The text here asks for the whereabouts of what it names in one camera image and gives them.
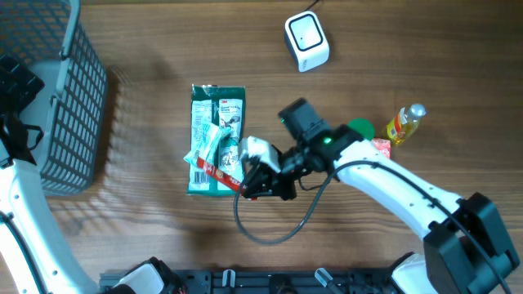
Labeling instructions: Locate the red stick sachet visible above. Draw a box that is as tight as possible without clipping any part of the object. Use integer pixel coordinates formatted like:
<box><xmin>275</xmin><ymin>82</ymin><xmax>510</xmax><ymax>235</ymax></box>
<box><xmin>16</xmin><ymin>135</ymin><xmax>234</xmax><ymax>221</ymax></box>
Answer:
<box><xmin>197</xmin><ymin>157</ymin><xmax>245</xmax><ymax>195</ymax></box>

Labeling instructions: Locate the green white gloves packet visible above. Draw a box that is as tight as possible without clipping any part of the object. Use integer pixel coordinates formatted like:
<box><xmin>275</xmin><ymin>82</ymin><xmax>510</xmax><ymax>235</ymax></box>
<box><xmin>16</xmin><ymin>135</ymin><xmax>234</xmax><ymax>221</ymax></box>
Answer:
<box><xmin>187</xmin><ymin>85</ymin><xmax>246</xmax><ymax>197</ymax></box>

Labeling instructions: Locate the green lid round jar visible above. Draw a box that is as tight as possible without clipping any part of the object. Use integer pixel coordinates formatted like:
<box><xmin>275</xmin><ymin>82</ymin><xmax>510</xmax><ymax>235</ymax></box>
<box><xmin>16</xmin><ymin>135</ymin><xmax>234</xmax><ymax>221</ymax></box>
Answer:
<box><xmin>348</xmin><ymin>118</ymin><xmax>375</xmax><ymax>140</ymax></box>

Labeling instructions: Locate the yellow oil bottle silver cap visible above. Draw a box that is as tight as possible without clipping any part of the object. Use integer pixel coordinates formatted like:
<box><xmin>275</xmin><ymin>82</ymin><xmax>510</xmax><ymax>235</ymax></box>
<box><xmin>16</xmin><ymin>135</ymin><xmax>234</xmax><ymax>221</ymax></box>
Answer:
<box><xmin>384</xmin><ymin>104</ymin><xmax>427</xmax><ymax>145</ymax></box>

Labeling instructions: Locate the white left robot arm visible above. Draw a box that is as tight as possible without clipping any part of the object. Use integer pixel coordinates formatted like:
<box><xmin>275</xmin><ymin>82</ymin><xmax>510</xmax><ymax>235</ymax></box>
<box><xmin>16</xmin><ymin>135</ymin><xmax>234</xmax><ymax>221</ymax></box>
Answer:
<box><xmin>1</xmin><ymin>55</ymin><xmax>102</xmax><ymax>293</ymax></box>

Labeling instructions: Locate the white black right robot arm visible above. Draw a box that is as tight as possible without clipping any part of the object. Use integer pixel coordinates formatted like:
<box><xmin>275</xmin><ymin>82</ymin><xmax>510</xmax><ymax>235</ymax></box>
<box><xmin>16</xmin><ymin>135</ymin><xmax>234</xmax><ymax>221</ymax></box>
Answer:
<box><xmin>238</xmin><ymin>99</ymin><xmax>520</xmax><ymax>293</ymax></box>

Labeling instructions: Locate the white barcode scanner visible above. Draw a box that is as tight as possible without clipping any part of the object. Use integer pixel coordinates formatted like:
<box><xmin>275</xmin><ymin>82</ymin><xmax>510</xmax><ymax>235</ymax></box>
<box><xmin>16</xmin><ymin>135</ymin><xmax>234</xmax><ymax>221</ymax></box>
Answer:
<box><xmin>284</xmin><ymin>11</ymin><xmax>330</xmax><ymax>73</ymax></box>

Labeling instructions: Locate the grey plastic mesh basket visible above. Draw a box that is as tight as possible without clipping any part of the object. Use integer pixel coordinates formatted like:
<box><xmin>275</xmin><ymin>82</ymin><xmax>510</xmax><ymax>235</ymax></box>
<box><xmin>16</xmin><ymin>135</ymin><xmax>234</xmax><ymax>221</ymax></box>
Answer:
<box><xmin>1</xmin><ymin>0</ymin><xmax>108</xmax><ymax>196</ymax></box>

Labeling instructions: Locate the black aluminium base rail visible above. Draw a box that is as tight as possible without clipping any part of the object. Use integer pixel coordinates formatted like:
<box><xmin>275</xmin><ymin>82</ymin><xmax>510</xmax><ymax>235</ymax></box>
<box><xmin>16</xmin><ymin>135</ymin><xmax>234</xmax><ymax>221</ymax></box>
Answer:
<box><xmin>98</xmin><ymin>267</ymin><xmax>409</xmax><ymax>294</ymax></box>

